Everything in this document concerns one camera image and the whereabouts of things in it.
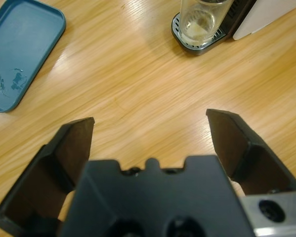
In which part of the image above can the teal plastic tray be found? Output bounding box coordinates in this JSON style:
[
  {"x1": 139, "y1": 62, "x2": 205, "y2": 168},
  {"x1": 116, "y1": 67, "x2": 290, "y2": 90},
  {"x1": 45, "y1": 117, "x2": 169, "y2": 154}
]
[{"x1": 0, "y1": 0, "x2": 67, "y2": 114}]

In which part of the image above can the clear drinking glass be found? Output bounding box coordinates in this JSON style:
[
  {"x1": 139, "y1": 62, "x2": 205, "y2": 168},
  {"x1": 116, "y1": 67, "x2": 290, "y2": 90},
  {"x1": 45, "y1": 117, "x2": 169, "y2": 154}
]
[{"x1": 178, "y1": 0, "x2": 235, "y2": 47}]

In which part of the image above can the metal drip tray grille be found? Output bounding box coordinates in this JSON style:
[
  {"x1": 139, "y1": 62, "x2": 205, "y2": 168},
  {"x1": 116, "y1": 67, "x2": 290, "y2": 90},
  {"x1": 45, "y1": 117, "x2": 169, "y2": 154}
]
[{"x1": 171, "y1": 12, "x2": 227, "y2": 55}]

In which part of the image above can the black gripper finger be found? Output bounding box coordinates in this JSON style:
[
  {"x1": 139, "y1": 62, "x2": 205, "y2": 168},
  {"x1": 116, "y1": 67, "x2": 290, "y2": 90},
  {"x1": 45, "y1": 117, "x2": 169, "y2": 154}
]
[
  {"x1": 0, "y1": 116, "x2": 95, "y2": 231},
  {"x1": 206, "y1": 108, "x2": 296, "y2": 197}
]

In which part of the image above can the white capsule coffee machine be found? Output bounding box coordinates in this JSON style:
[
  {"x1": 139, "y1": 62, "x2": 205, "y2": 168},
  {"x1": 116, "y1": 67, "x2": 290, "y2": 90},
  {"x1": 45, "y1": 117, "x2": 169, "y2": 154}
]
[{"x1": 171, "y1": 0, "x2": 296, "y2": 55}]

